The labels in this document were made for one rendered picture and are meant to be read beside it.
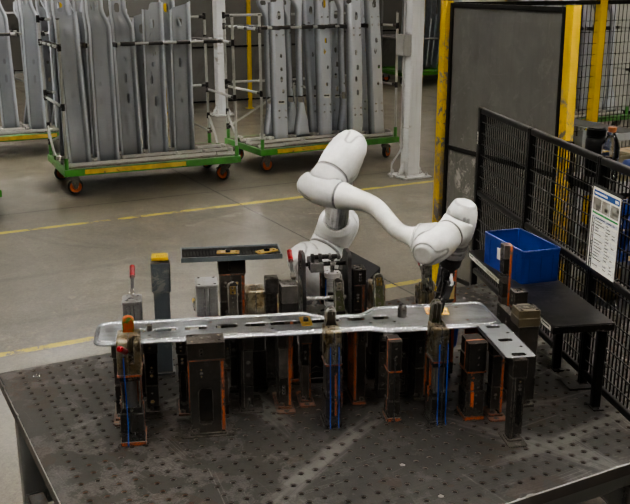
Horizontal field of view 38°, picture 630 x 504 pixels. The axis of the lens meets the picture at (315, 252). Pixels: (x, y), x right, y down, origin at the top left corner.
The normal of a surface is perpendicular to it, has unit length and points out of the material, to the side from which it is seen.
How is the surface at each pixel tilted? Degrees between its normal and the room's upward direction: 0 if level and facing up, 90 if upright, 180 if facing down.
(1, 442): 0
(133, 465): 0
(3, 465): 0
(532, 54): 89
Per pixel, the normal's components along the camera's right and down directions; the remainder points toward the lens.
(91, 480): 0.00, -0.96
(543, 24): -0.89, 0.12
